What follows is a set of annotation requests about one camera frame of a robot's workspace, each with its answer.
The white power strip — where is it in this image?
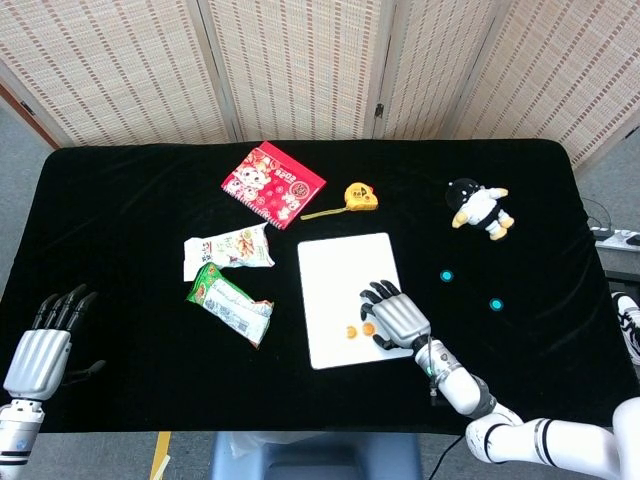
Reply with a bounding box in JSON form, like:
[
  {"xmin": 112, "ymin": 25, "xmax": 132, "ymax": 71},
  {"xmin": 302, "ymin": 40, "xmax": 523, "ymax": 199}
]
[{"xmin": 591, "ymin": 227, "xmax": 640, "ymax": 253}]

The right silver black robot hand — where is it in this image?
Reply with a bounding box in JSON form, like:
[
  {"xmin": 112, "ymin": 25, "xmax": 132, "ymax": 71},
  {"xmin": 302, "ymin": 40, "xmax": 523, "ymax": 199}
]
[{"xmin": 358, "ymin": 279, "xmax": 432, "ymax": 357}]

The white rectangular board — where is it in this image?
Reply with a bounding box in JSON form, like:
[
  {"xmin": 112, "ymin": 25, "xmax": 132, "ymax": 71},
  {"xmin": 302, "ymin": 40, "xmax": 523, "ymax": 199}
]
[{"xmin": 296, "ymin": 231, "xmax": 416, "ymax": 371}]

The yellow floor strip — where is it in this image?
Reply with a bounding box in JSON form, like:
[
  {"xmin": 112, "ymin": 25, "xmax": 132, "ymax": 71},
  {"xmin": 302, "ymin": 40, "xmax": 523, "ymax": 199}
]
[{"xmin": 149, "ymin": 431, "xmax": 173, "ymax": 480}]

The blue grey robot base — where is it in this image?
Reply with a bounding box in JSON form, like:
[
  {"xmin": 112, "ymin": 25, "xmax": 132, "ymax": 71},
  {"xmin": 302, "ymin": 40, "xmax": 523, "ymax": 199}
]
[{"xmin": 208, "ymin": 430, "xmax": 424, "ymax": 480}]

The white snack packet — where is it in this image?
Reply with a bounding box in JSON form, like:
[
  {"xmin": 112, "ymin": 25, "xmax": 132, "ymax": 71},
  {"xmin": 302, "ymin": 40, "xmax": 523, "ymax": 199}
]
[{"xmin": 182, "ymin": 222, "xmax": 277, "ymax": 283}]

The yellow tape measure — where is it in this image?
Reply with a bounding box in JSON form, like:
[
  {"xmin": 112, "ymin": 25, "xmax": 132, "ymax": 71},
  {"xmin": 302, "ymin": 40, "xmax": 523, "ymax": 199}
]
[{"xmin": 299, "ymin": 182, "xmax": 380, "ymax": 222}]

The black white sneaker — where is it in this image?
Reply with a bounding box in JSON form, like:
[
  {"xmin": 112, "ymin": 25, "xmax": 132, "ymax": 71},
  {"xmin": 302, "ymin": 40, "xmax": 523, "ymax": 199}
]
[{"xmin": 611, "ymin": 292, "xmax": 640, "ymax": 366}]

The red spiral calendar notebook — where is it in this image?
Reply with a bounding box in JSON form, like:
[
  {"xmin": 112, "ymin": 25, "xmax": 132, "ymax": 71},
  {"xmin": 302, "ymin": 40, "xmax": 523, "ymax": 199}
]
[{"xmin": 220, "ymin": 140, "xmax": 328, "ymax": 231}]

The green snack packet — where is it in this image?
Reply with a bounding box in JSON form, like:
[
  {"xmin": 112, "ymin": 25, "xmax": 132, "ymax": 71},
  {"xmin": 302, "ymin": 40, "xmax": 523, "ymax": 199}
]
[{"xmin": 185, "ymin": 261, "xmax": 275, "ymax": 350}]

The black velvet tablecloth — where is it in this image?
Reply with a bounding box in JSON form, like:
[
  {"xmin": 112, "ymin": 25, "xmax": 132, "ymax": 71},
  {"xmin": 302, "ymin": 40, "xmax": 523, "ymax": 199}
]
[{"xmin": 0, "ymin": 138, "xmax": 640, "ymax": 437}]

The bamboo folding screen panel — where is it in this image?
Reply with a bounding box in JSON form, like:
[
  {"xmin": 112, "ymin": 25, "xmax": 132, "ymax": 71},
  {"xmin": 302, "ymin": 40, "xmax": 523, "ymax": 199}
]
[
  {"xmin": 197, "ymin": 0, "xmax": 396, "ymax": 143},
  {"xmin": 372, "ymin": 0, "xmax": 501, "ymax": 142},
  {"xmin": 452, "ymin": 0, "xmax": 640, "ymax": 174},
  {"xmin": 0, "ymin": 0, "xmax": 239, "ymax": 150}
]

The black white plush toy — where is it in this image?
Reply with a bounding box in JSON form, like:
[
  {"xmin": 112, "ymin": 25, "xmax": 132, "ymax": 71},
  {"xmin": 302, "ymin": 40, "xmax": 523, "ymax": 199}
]
[{"xmin": 444, "ymin": 177, "xmax": 516, "ymax": 242}]

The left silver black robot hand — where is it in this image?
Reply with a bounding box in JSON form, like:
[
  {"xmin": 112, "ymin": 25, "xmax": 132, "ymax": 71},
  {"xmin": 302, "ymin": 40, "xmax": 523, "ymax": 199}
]
[{"xmin": 3, "ymin": 283, "xmax": 106, "ymax": 401}]

